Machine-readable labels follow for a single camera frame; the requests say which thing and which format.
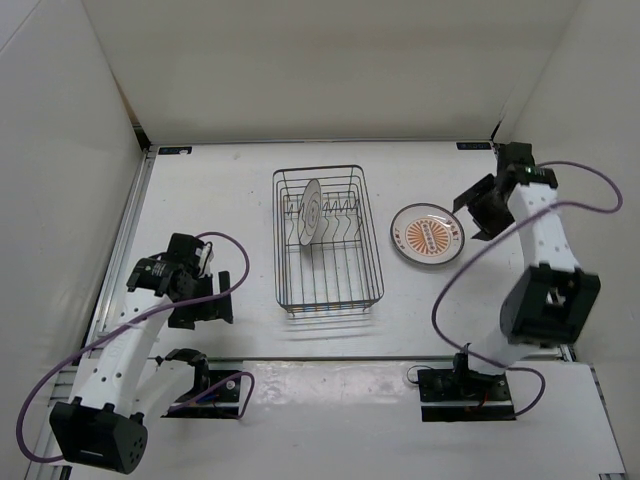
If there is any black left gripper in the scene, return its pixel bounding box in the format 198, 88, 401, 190
169, 270, 233, 329

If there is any orange sunburst plate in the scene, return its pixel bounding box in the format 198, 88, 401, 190
390, 202, 466, 267

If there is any white plate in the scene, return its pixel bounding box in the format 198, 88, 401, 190
297, 179, 322, 246

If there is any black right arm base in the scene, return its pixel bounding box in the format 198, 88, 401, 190
406, 353, 516, 423

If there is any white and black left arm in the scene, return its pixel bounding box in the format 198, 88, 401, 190
49, 232, 254, 474

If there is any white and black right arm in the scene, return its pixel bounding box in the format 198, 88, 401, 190
449, 142, 601, 400

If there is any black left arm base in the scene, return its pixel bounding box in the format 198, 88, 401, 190
165, 370, 255, 420

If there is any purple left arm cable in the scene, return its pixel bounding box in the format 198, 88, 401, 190
15, 230, 256, 462

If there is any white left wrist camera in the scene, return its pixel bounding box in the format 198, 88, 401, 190
198, 242, 213, 277

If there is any wire dish rack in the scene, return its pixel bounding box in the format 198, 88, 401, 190
272, 164, 384, 317

